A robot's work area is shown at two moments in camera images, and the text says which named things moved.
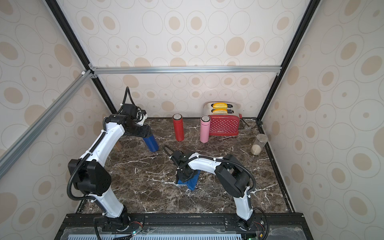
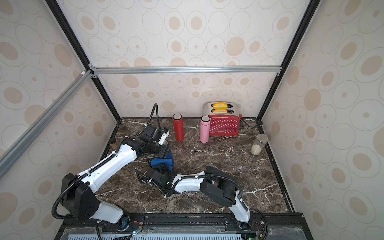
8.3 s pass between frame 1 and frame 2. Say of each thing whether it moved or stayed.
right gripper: moved
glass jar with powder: stayed
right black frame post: stayed
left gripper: moved
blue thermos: moved
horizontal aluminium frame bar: stayed
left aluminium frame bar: stayed
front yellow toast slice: stayed
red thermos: stayed
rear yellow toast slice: stayed
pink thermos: stayed
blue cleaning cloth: moved
